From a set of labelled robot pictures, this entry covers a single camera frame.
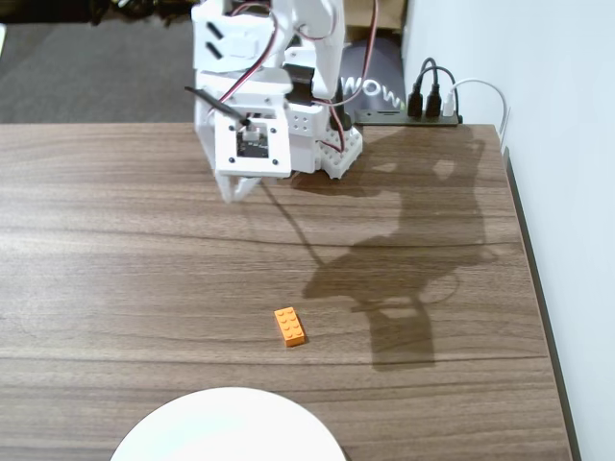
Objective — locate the white gripper with motor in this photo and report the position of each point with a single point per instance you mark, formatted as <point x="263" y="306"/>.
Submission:
<point x="233" y="188"/>

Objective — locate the orange lego block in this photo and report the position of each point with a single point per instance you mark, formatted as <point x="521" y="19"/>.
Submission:
<point x="290" y="327"/>

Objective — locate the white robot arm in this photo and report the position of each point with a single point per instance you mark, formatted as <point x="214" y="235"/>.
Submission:
<point x="317" y="48"/>

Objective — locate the white round plate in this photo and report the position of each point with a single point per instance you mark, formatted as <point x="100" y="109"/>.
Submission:
<point x="226" y="427"/>

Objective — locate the black power strip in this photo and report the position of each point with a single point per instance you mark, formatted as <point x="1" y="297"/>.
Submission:
<point x="408" y="119"/>

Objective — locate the black bag with white letters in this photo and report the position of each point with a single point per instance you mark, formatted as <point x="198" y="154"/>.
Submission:
<point x="379" y="62"/>

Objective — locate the brown cardboard box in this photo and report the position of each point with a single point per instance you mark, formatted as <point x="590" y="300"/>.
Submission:
<point x="389" y="14"/>

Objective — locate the white object at floor edge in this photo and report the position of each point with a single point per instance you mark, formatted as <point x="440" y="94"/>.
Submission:
<point x="2" y="41"/>

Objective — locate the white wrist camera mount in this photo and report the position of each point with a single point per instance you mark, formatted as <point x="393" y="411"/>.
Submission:
<point x="252" y="146"/>

